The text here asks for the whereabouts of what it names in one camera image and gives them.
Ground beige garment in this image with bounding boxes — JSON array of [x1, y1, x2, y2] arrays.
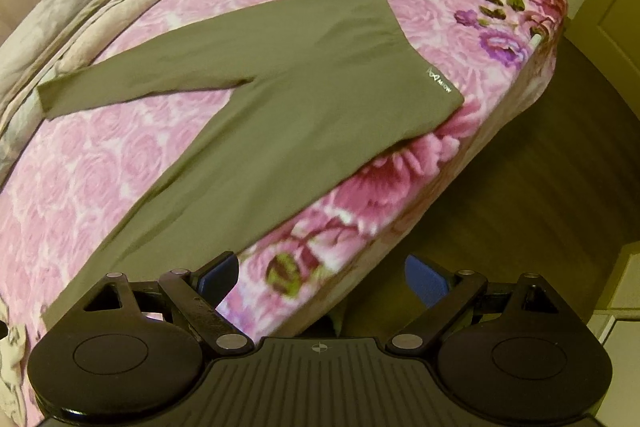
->
[[0, 302, 28, 413]]

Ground pink floral bed blanket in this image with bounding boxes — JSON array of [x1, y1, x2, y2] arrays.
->
[[0, 0, 571, 343]]

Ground pink folded blanket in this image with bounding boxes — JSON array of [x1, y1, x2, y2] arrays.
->
[[0, 0, 201, 188]]

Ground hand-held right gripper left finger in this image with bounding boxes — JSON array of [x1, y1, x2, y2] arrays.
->
[[82, 251, 249, 355]]

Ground olive green pants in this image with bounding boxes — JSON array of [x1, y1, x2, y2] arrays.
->
[[36, 0, 463, 330]]

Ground cream cabinet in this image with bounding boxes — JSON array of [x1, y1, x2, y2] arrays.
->
[[587, 247, 640, 358]]

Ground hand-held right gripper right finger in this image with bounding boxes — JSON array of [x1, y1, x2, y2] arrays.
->
[[386, 253, 561, 355]]

